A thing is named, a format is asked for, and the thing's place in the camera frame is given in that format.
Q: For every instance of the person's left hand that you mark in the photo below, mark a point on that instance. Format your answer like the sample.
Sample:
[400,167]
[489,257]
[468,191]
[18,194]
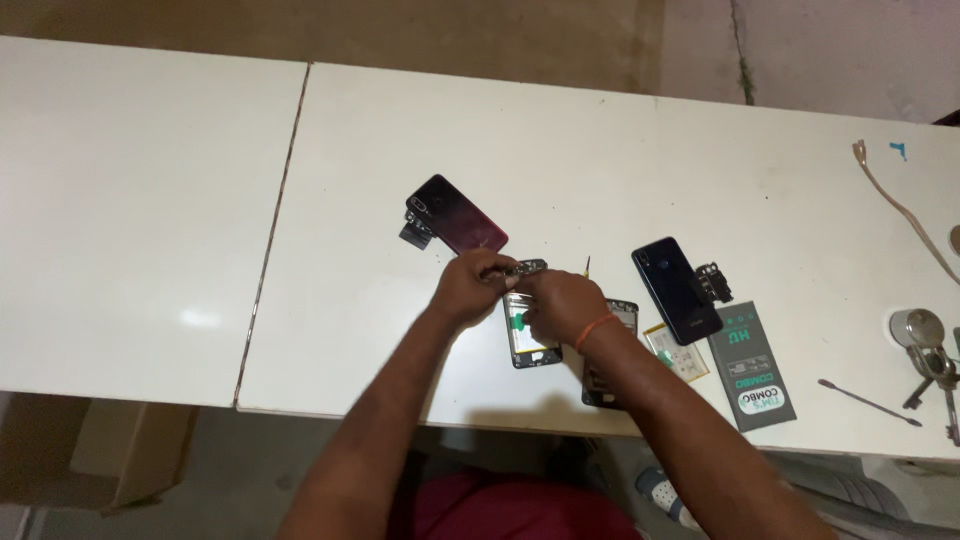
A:
[465,289]

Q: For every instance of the person's right hand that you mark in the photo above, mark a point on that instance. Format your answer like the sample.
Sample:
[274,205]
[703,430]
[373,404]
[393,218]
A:
[559,300]

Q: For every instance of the person's right fingers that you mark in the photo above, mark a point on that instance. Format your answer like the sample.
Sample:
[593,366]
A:
[531,296]

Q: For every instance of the person's left fingers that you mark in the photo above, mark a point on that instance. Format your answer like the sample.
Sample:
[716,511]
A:
[499,271]

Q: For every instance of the black phone body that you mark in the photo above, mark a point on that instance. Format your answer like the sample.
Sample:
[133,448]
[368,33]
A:
[531,337]

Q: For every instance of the dark red phone back cover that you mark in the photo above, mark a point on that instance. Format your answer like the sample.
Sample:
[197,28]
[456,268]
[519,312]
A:
[461,214]

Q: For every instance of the orange thread wristband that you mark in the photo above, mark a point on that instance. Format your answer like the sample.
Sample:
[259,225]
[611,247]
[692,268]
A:
[595,331]

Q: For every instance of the small black plastic phone part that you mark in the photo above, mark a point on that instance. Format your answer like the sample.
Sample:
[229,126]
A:
[415,231]

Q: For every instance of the dark blue phone back cover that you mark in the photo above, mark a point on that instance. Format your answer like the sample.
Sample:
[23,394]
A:
[675,291]

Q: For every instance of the white phone battery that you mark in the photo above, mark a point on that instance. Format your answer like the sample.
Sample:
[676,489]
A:
[679,352]

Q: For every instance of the person's red clothing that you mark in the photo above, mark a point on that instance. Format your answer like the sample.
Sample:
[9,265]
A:
[517,510]

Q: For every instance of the grey green display box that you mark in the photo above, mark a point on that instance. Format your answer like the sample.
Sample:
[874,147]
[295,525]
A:
[750,366]

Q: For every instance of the white grey sandal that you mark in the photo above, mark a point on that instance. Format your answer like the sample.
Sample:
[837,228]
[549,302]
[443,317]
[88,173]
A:
[664,495]

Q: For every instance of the thin metal spudger tool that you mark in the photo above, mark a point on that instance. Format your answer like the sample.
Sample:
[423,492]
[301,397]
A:
[870,403]

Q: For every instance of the bunch of metal keys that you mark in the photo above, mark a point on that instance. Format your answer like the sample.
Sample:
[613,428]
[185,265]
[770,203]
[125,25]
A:
[930,360]

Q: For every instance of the brown cardboard box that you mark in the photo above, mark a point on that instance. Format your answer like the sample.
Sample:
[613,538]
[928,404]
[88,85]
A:
[97,450]

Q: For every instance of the black phone frame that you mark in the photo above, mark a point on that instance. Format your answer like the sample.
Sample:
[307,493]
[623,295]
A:
[619,319]

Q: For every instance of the black camera cover bracket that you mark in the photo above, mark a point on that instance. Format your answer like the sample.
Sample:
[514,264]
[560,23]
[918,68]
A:
[714,282]

